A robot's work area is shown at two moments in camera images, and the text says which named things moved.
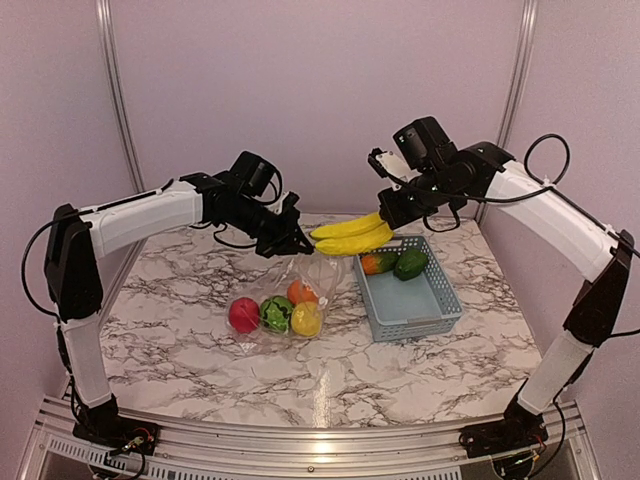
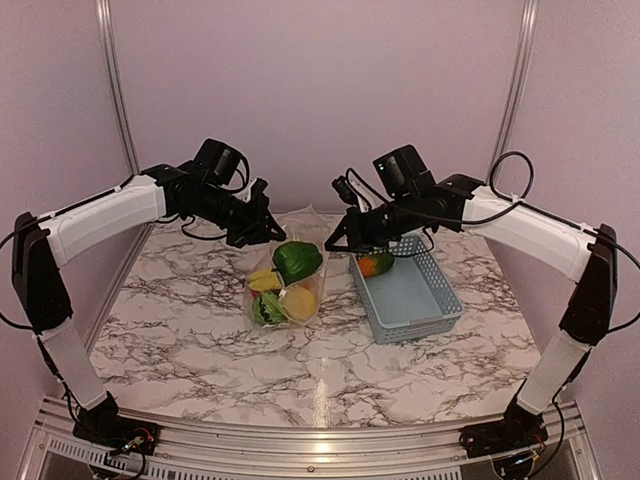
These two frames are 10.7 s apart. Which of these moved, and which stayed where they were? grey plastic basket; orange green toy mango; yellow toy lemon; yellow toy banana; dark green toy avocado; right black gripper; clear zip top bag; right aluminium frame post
Moved: dark green toy avocado; yellow toy lemon; clear zip top bag; yellow toy banana; right black gripper
Stayed: grey plastic basket; orange green toy mango; right aluminium frame post
